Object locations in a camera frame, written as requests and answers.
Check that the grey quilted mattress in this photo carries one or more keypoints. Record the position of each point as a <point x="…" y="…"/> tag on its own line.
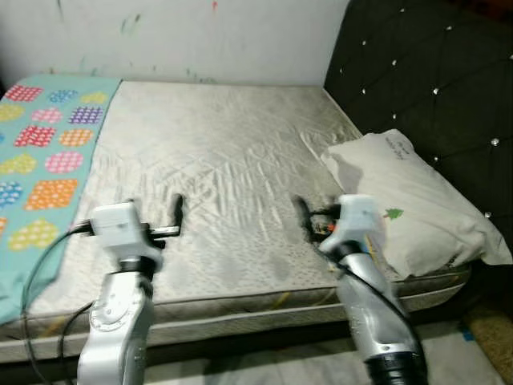
<point x="224" y="152"/>

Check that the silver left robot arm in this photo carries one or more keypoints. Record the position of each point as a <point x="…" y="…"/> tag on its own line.
<point x="120" y="313"/>

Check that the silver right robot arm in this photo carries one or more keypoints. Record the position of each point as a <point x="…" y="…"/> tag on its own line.
<point x="373" y="313"/>

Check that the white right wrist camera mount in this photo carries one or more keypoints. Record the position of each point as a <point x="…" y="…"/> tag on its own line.
<point x="354" y="220"/>

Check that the white pillow green tree print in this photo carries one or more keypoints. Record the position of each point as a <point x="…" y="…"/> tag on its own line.
<point x="425" y="208"/>

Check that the teal blanket coloured hearts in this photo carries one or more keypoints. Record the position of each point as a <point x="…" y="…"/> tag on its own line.
<point x="40" y="160"/>

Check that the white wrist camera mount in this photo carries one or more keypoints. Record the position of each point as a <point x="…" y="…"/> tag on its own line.
<point x="354" y="220"/>
<point x="116" y="228"/>

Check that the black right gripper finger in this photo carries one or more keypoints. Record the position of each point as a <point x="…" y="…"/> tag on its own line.
<point x="301" y="213"/>

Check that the yellow blue children's book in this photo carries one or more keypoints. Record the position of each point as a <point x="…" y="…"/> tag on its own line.
<point x="371" y="247"/>

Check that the brown woven floor mat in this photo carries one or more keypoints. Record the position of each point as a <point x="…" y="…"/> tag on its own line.
<point x="493" y="345"/>

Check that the black tufted bed headboard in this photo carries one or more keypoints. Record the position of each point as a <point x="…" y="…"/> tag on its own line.
<point x="425" y="64"/>

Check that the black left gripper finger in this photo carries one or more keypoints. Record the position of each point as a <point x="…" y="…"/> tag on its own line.
<point x="178" y="215"/>

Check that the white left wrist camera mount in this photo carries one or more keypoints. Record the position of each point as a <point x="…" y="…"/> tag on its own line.
<point x="116" y="228"/>

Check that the blue tape strip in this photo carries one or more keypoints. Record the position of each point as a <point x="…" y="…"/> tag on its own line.
<point x="467" y="333"/>

